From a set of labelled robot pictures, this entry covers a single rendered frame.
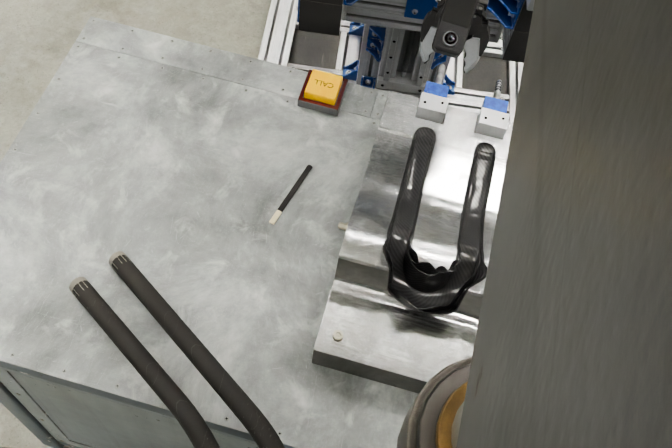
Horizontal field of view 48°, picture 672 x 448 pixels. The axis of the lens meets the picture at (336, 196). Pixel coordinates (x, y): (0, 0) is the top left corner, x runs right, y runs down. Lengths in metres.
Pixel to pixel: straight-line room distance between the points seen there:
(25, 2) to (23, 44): 0.19
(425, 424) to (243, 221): 0.93
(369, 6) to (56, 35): 1.32
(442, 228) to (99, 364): 0.57
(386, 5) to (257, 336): 0.85
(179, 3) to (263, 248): 1.63
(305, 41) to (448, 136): 1.11
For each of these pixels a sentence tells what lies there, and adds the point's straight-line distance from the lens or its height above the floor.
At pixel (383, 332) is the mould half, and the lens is 1.18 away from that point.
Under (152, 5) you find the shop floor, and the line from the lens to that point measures 2.80.
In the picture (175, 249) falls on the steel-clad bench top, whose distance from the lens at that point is 1.30.
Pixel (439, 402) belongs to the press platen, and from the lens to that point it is 0.43.
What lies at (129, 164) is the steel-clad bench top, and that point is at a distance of 1.40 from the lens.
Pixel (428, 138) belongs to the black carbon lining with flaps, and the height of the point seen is 0.89.
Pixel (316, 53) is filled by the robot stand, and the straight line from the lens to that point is 2.35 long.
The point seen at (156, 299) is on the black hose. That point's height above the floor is 0.86.
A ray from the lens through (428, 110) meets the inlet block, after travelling 1.34.
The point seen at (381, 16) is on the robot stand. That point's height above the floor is 0.71.
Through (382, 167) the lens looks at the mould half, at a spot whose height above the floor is 0.88.
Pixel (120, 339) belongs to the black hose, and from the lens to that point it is 1.19.
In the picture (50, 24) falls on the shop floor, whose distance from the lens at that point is 2.79.
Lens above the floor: 1.95
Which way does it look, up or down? 58 degrees down
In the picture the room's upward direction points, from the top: 9 degrees clockwise
